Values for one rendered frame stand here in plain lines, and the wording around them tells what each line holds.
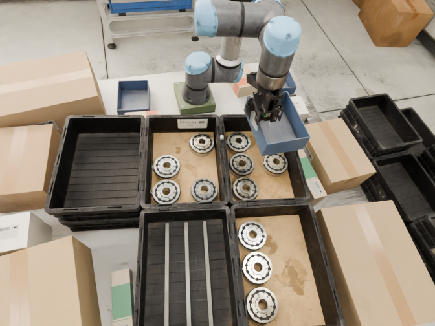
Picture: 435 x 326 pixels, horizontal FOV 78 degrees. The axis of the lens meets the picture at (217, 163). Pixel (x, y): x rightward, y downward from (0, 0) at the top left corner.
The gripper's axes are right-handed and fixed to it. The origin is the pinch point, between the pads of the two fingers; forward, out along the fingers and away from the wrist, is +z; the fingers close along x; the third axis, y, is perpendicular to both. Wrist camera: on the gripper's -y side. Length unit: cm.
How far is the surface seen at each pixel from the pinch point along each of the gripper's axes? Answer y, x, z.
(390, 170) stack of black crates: -1, 105, 82
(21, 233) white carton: 13, -81, 18
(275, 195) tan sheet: 15.8, 7.7, 29.6
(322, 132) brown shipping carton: -7.9, 38.5, 28.9
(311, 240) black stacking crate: 36.1, 12.8, 25.4
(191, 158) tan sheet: -7.4, -21.7, 27.5
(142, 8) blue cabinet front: -196, -32, 75
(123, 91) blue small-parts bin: -62, -48, 38
